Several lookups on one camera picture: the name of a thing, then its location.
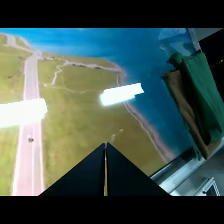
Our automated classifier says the green T-shirt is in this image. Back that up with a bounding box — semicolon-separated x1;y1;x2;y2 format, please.
167;51;224;146

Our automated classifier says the brown garment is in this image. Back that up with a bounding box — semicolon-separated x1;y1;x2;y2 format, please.
161;69;223;161

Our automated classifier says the silver frame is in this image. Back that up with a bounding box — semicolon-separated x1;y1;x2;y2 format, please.
150;135;224;197

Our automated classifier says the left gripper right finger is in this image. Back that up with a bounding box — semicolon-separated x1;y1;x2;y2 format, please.
106;142;171;197

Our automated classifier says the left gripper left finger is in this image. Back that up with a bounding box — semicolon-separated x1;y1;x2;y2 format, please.
39;142;107;197

